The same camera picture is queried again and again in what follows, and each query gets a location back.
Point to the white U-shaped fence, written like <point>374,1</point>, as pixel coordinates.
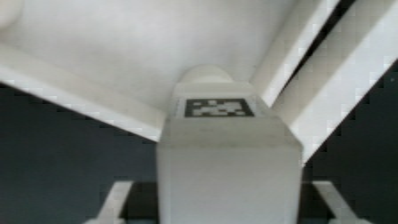
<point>348,65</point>

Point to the white table leg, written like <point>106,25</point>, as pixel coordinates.
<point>228,155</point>

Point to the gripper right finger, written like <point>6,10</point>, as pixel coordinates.
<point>324,207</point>

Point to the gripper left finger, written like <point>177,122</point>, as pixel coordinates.
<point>131,204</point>

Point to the white square table top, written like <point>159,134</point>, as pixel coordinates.
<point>95,53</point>

